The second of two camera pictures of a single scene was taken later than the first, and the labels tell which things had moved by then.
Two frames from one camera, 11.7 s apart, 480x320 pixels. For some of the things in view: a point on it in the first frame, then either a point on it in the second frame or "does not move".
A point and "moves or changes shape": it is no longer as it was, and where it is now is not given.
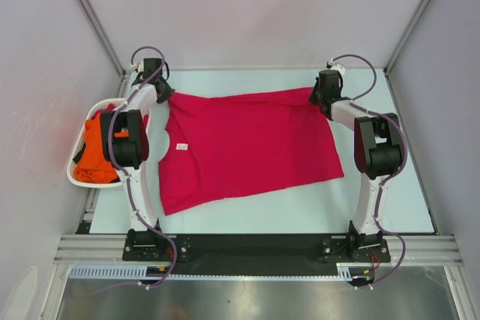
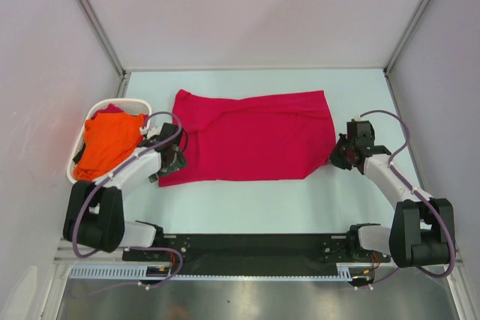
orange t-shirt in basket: x=93 y=166 does not move
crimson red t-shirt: x=221 y=146 moves or changes shape
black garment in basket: x=79 y=154 does not move
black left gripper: x=169 y=91 to x=180 y=163
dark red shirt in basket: x=110 y=108 does not move
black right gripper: x=313 y=98 to x=334 y=158
